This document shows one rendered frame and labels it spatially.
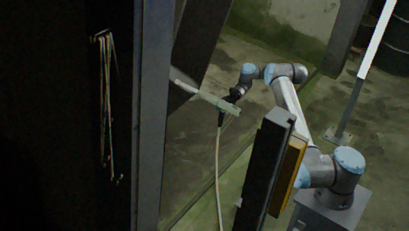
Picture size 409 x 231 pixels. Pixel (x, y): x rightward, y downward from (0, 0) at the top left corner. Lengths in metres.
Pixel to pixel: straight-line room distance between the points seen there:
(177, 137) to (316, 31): 1.74
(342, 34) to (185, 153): 1.87
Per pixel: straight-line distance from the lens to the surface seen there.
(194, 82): 2.97
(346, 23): 4.10
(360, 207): 2.27
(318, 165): 2.00
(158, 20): 1.28
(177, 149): 3.14
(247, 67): 2.90
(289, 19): 4.29
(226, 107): 2.74
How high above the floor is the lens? 2.22
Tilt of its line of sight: 38 degrees down
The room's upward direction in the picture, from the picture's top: 10 degrees clockwise
